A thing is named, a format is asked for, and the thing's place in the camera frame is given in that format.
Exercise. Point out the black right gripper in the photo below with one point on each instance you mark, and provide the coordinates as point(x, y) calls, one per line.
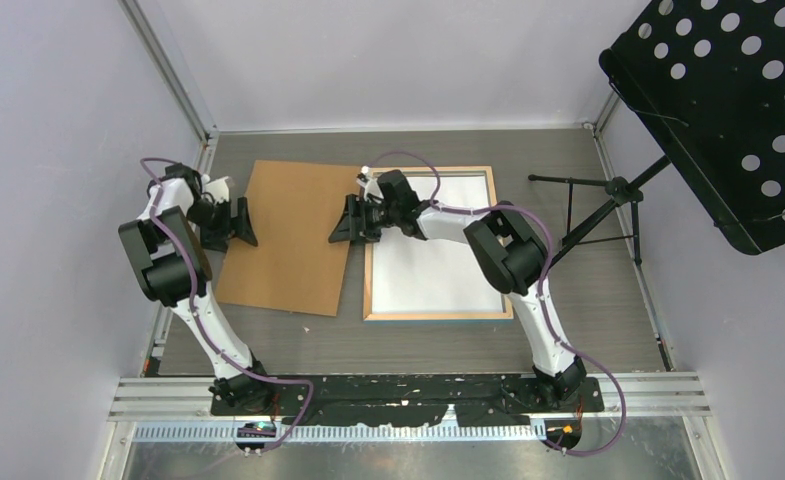
point(343, 231)

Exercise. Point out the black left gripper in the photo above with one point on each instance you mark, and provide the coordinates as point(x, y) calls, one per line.
point(239, 227)

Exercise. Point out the brown backing board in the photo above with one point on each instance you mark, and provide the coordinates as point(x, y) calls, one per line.
point(294, 207)

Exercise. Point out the orange flower photo print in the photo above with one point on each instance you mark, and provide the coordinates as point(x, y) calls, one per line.
point(432, 265)

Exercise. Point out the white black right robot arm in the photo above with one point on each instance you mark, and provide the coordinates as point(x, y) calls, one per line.
point(511, 256)

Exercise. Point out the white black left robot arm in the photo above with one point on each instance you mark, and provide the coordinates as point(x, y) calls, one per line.
point(173, 269)

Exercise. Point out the black music stand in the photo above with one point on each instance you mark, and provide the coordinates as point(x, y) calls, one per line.
point(707, 81)

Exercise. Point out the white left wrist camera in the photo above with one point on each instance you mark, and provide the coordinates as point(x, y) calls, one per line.
point(216, 190)

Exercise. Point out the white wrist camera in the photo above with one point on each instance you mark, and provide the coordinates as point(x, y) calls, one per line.
point(368, 184)
point(216, 190)

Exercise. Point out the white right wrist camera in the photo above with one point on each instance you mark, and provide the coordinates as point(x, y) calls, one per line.
point(368, 184)

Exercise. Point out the light wooden picture frame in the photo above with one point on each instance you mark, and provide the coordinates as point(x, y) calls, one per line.
point(508, 311)

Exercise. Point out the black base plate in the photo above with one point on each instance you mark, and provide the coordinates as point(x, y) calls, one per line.
point(501, 399)

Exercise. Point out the aluminium front rail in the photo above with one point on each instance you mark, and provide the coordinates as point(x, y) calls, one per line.
point(178, 409)

